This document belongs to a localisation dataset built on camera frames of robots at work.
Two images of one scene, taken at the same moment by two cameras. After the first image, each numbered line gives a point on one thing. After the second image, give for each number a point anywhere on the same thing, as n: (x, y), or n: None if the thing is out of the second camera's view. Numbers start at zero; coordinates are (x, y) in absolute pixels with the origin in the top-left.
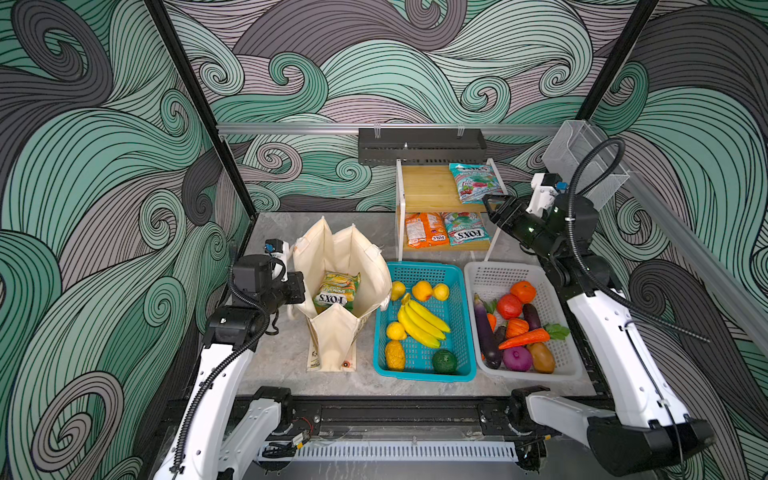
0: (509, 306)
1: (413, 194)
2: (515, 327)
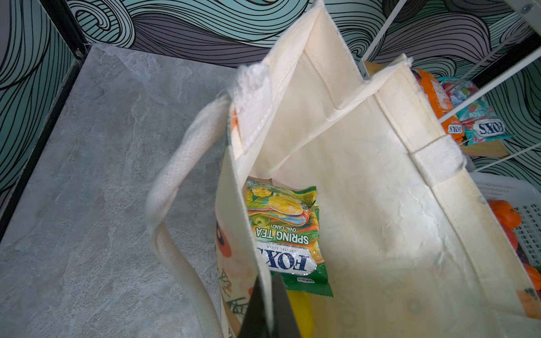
0: (511, 235)
1: (529, 13)
2: (535, 274)
